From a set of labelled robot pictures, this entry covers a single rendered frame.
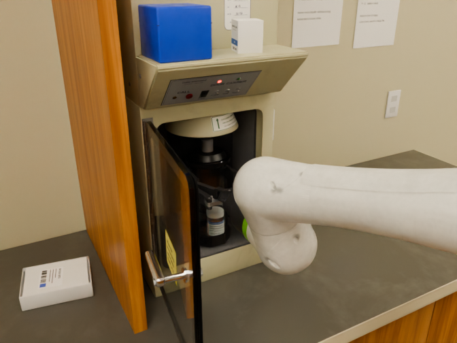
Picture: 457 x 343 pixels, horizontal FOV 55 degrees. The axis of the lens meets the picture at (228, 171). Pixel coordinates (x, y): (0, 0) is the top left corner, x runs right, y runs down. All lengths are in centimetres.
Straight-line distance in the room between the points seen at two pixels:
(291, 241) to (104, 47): 44
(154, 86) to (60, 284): 56
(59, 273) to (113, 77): 58
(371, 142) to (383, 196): 137
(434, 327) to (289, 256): 72
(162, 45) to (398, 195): 44
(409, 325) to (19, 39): 124
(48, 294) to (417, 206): 84
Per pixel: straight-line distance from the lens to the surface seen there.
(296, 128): 167
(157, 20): 77
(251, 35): 87
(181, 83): 82
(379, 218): 61
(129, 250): 90
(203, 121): 99
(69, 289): 113
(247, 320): 104
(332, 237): 135
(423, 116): 217
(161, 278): 72
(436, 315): 138
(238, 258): 116
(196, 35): 79
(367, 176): 62
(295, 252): 76
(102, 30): 76
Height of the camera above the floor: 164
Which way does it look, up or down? 24 degrees down
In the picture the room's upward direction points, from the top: straight up
